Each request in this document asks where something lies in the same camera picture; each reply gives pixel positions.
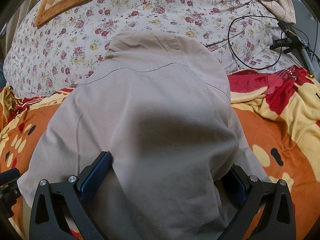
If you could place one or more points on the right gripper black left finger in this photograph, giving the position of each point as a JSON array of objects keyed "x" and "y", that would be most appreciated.
[{"x": 52, "y": 200}]

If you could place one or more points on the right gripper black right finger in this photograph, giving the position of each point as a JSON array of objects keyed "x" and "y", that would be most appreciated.
[{"x": 250, "y": 195}]

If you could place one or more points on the beige trousers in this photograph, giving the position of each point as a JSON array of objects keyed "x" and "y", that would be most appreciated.
[{"x": 161, "y": 104}]

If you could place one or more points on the orange red yellow blanket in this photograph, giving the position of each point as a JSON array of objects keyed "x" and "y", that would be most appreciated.
[{"x": 279, "y": 114}]

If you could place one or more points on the black tripod stand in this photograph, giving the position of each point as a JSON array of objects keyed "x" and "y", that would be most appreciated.
[{"x": 290, "y": 42}]

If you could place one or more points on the floral white quilt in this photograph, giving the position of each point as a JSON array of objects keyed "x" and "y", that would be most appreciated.
[{"x": 69, "y": 48}]

